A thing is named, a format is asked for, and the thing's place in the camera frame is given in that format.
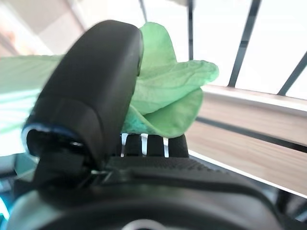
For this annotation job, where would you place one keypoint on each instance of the napa cabbage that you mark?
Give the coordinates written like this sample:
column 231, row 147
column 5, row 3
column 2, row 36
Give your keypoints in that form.
column 168, row 79

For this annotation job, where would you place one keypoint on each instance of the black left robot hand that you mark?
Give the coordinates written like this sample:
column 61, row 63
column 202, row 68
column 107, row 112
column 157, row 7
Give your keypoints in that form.
column 91, row 83

